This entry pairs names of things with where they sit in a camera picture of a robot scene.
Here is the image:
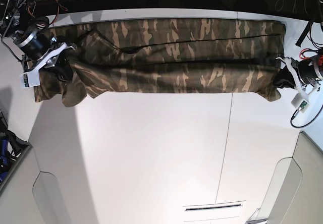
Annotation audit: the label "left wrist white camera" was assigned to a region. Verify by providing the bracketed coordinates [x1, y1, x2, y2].
[291, 93, 309, 113]

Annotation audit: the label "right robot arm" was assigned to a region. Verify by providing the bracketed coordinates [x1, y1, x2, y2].
[1, 0, 296, 102]

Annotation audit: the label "camouflage T-shirt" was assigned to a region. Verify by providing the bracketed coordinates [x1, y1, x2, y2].
[34, 18, 286, 107]

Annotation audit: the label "blue and black bin items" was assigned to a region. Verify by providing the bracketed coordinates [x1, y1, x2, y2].
[1, 110, 32, 189]

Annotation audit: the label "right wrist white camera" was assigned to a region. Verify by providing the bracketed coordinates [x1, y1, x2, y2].
[20, 69, 40, 88]

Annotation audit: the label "right gripper black motor body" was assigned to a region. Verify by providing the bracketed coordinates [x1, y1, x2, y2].
[16, 31, 76, 72]

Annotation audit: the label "left gripper black motor body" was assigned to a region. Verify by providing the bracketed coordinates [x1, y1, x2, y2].
[277, 56, 322, 97]

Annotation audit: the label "wrist white camera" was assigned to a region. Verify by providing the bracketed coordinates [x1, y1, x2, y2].
[291, 93, 309, 113]
[20, 69, 40, 88]

